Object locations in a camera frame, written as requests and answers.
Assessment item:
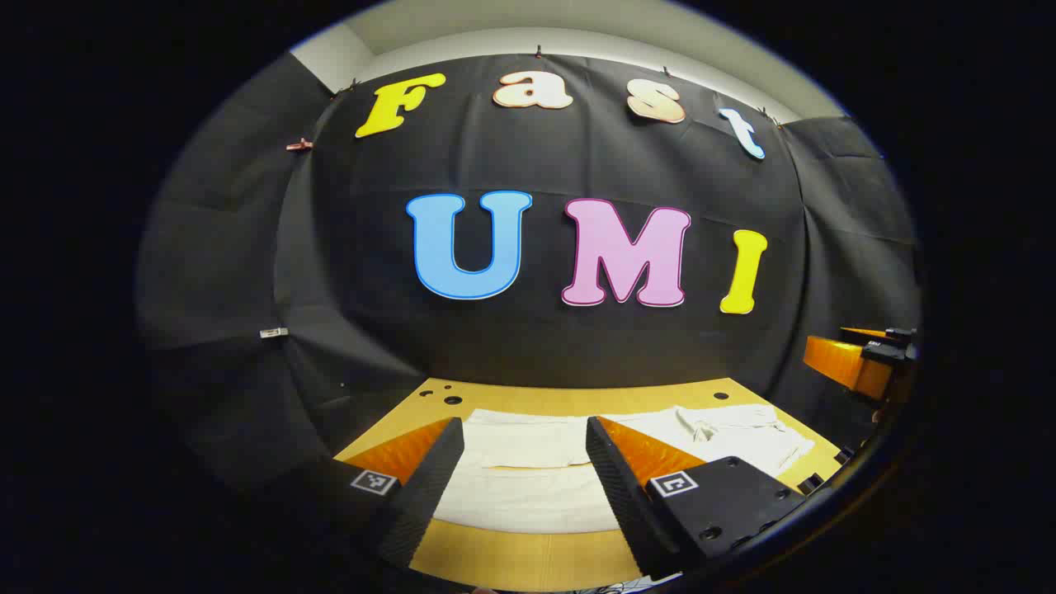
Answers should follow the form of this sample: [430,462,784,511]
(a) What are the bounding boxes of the black backdrop cloth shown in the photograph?
[136,51,921,496]

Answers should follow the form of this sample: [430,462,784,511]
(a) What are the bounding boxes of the white jeans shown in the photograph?
[433,403,816,535]

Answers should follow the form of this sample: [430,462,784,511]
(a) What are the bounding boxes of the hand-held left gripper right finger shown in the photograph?
[586,416,808,582]

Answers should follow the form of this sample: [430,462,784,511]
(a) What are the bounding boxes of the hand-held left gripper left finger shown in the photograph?
[276,417,465,570]

